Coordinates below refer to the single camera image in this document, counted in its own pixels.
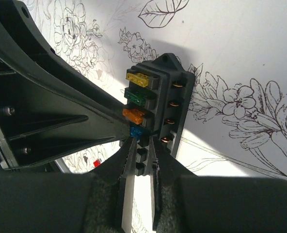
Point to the red fuse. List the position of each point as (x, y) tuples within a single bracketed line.
[(97, 162)]

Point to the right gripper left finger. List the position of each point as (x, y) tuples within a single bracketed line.
[(99, 201)]

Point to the floral patterned mat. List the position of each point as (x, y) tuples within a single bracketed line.
[(237, 49)]

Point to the blue fuse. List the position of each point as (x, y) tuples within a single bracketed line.
[(136, 132)]

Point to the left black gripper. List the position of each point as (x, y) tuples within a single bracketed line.
[(47, 109)]

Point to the yellow fuse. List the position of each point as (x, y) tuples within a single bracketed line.
[(138, 79)]

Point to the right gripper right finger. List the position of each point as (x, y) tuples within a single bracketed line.
[(185, 203)]

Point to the black fuse box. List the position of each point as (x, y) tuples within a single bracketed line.
[(167, 98)]

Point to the green fuse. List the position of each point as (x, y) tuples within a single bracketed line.
[(135, 96)]

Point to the orange fuse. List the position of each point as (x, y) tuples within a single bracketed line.
[(134, 115)]

